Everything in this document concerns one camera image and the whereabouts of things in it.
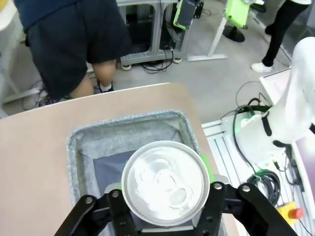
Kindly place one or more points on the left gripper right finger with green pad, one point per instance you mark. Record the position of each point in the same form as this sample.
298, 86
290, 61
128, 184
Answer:
246, 209

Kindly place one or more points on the white side table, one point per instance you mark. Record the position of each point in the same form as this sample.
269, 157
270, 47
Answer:
275, 83

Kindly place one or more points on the white desk leg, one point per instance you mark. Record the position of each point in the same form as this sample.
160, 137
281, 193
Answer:
214, 46

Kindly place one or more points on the aluminium frame cart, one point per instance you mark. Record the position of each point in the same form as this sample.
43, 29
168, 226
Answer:
147, 32

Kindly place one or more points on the light green panel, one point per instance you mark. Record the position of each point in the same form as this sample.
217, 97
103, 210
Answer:
237, 12

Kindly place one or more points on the black round stand base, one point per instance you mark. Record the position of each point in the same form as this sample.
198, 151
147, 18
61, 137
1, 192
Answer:
233, 34

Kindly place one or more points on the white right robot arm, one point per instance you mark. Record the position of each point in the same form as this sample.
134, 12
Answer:
300, 86

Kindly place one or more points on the blue drink can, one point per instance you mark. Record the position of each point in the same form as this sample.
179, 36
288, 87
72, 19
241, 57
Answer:
165, 182

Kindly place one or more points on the yellow emergency stop box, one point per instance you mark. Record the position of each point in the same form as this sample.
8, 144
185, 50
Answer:
292, 212

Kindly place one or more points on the person in black trousers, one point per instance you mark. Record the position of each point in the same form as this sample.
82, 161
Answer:
278, 34

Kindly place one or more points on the green cased tablet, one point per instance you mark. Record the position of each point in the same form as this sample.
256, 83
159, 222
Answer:
184, 13

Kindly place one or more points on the aluminium robot mounting plate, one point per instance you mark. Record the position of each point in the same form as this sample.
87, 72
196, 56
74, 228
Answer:
221, 147

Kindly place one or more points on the person in dark shorts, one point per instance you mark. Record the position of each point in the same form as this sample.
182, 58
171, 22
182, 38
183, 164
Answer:
69, 44

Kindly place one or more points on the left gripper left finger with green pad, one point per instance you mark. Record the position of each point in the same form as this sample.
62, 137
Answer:
86, 211

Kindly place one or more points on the grey fabric basket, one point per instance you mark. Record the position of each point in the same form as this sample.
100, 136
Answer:
110, 132

